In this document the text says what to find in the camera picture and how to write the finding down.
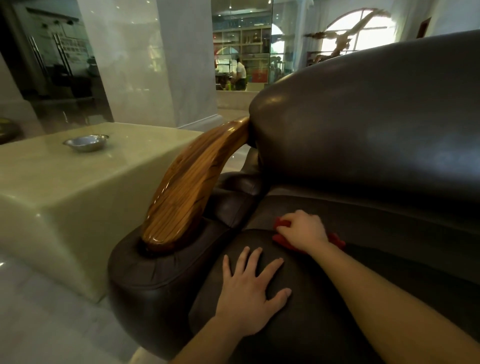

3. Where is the person's left hand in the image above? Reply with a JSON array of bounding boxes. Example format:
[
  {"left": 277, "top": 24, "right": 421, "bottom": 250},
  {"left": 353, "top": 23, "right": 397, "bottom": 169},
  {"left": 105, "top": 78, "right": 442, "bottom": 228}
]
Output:
[{"left": 215, "top": 246, "right": 292, "bottom": 338}]

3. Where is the person's right hand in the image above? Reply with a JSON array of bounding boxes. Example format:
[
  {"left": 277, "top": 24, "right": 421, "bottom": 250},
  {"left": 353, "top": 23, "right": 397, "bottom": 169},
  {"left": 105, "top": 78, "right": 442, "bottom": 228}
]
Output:
[{"left": 275, "top": 209, "right": 331, "bottom": 256}]

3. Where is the red cleaning cloth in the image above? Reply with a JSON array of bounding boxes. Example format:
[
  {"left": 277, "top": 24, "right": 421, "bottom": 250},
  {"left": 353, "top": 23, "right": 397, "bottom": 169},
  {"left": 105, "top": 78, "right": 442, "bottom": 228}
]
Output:
[{"left": 272, "top": 217, "right": 346, "bottom": 253}]

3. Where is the person's left forearm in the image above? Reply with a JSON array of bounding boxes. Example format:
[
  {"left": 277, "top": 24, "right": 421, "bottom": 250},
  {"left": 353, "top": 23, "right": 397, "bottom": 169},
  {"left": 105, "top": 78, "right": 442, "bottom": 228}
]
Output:
[{"left": 170, "top": 317, "right": 249, "bottom": 364}]

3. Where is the person's right forearm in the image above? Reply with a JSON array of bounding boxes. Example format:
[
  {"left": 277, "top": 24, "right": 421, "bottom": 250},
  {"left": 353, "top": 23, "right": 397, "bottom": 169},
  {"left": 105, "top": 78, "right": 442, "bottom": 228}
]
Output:
[{"left": 307, "top": 240, "right": 480, "bottom": 364}]

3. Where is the glossy wooden sofa armrest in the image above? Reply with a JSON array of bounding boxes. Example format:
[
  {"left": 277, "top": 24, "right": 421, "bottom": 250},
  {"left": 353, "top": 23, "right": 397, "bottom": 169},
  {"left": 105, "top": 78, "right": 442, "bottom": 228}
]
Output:
[{"left": 141, "top": 116, "right": 251, "bottom": 253}]

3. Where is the dark brown leather sofa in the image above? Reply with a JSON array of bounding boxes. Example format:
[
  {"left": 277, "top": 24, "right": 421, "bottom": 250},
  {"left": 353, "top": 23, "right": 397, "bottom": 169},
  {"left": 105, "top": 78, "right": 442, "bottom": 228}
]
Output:
[{"left": 108, "top": 30, "right": 480, "bottom": 364}]

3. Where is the beige marble side table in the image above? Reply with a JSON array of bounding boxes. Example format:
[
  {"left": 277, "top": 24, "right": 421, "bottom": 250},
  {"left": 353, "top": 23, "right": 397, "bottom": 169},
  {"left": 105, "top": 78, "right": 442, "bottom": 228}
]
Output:
[{"left": 0, "top": 122, "right": 205, "bottom": 304}]

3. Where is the wooden display shelf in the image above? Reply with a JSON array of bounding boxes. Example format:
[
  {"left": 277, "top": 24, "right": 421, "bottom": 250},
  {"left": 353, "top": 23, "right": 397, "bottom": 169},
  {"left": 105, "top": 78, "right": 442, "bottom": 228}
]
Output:
[{"left": 212, "top": 25, "right": 273, "bottom": 85}]

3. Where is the round metal ashtray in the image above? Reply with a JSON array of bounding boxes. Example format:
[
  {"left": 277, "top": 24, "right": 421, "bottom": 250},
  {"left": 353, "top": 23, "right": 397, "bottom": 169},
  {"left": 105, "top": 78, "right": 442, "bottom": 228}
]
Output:
[{"left": 63, "top": 134, "right": 110, "bottom": 153}]

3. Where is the wooden root sculpture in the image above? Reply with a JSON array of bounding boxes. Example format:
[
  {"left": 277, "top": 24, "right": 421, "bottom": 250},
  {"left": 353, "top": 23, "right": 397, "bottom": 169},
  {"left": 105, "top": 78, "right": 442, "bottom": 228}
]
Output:
[{"left": 304, "top": 9, "right": 391, "bottom": 64}]

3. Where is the arched window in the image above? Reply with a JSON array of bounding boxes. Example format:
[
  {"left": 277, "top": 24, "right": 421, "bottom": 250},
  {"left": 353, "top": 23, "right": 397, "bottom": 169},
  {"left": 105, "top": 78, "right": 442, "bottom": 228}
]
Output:
[{"left": 321, "top": 8, "right": 397, "bottom": 54}]

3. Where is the white marble pillar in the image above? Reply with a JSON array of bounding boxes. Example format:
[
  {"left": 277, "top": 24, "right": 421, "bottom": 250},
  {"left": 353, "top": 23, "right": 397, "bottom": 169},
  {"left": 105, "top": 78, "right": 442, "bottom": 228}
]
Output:
[{"left": 77, "top": 0, "right": 219, "bottom": 128}]

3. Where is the brown wooden door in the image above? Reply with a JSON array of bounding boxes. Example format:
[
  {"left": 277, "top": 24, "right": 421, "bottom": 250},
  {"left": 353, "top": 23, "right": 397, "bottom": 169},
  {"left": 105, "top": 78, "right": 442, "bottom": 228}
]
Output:
[{"left": 415, "top": 17, "right": 433, "bottom": 39}]

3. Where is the glass entrance door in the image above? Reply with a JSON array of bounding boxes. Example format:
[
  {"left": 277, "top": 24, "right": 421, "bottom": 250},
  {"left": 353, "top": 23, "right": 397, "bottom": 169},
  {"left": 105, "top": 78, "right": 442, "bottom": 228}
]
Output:
[{"left": 0, "top": 0, "right": 114, "bottom": 133}]

